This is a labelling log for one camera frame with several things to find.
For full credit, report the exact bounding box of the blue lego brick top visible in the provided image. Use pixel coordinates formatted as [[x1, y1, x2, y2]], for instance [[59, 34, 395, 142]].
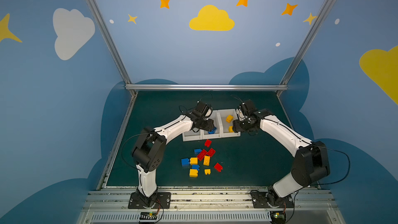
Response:
[[208, 127, 217, 134]]

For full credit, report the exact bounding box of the red lego brick top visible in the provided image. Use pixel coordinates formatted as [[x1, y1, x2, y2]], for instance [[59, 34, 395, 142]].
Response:
[[204, 140, 212, 147]]

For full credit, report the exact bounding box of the long red lego brick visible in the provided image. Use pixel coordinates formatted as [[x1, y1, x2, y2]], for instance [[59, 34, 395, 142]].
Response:
[[197, 149, 207, 161]]

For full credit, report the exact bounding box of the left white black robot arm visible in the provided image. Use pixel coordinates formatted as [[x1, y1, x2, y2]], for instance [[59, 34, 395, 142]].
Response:
[[131, 101, 215, 208]]

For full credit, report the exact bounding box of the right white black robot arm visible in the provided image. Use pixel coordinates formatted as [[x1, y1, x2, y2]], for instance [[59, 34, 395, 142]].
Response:
[[233, 100, 330, 207]]

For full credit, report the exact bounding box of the middle white bin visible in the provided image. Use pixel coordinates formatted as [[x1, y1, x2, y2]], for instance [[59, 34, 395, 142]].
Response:
[[200, 110, 221, 140]]

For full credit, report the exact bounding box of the left white bin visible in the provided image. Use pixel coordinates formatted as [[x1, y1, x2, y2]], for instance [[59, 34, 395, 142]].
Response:
[[181, 113, 201, 142]]

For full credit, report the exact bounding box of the blue lego brick left large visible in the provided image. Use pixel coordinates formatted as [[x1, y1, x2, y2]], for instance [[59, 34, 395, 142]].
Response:
[[181, 158, 190, 167]]

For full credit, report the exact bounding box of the small blue lego brick lower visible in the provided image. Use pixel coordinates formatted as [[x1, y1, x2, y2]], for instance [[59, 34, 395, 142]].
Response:
[[191, 165, 200, 171]]

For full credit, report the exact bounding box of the large yellow lego brick bottom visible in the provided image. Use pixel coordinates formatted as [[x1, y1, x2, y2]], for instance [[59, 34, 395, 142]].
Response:
[[189, 169, 199, 178]]

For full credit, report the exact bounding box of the right controller board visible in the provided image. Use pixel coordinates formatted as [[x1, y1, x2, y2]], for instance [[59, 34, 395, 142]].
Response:
[[270, 212, 287, 224]]

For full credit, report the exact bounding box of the controller board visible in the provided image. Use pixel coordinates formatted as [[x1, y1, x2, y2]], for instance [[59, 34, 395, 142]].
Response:
[[138, 212, 158, 224], [270, 212, 287, 224]]

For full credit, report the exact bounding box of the left controller board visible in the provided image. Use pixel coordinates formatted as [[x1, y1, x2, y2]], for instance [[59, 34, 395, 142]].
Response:
[[138, 212, 158, 224]]

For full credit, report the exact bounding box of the aluminium frame rail back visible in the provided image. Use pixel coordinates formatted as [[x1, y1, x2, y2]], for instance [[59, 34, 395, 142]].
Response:
[[125, 84, 288, 91]]

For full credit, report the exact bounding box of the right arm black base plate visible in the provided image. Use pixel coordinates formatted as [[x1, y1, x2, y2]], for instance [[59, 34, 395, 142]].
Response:
[[250, 190, 293, 208]]

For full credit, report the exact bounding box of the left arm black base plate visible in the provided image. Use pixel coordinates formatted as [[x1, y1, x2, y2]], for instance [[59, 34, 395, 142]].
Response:
[[127, 191, 171, 209]]

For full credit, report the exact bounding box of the aluminium frame post left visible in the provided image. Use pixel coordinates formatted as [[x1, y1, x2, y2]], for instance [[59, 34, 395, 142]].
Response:
[[85, 0, 131, 86]]

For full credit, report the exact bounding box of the aluminium frame post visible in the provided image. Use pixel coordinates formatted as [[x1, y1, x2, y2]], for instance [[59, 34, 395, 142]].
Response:
[[85, 0, 131, 86], [276, 0, 337, 97]]

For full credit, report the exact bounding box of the aluminium frame post right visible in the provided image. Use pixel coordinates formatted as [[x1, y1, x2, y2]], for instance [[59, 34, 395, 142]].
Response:
[[276, 0, 337, 97]]

